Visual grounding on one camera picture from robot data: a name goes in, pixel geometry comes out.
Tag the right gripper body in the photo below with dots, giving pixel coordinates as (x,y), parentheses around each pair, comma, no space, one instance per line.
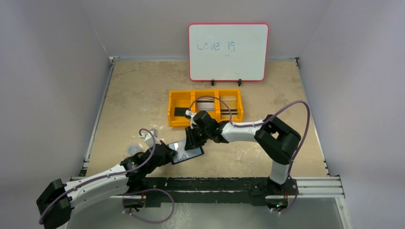
(193,138)

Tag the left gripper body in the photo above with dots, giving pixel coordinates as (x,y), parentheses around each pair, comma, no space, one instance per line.
(167,158)

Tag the black leather card holder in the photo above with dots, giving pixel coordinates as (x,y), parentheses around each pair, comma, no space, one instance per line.
(182,154)

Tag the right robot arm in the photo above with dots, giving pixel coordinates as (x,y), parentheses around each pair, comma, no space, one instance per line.
(276,138)

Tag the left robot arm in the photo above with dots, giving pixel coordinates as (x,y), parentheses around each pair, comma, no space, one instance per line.
(59,201)

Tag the black card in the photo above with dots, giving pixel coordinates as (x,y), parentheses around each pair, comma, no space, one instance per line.
(181,111)

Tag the gold striped card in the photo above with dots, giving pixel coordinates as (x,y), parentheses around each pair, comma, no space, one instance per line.
(228,107)

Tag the left yellow bin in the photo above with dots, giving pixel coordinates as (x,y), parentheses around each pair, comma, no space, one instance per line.
(181,98)

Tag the middle yellow bin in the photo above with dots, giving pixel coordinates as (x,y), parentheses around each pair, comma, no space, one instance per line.
(198,94)

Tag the pink framed whiteboard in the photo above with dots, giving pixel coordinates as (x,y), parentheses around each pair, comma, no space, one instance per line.
(228,51)

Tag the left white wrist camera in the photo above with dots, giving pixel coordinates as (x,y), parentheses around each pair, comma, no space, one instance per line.
(150,137)

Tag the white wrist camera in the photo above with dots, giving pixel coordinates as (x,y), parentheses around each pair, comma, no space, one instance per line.
(150,137)
(189,114)

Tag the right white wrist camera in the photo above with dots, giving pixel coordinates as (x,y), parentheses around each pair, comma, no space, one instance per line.
(189,114)

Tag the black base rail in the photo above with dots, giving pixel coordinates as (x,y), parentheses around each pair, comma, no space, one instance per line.
(255,191)

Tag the aluminium frame rail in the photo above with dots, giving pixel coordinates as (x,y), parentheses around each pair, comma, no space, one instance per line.
(319,187)

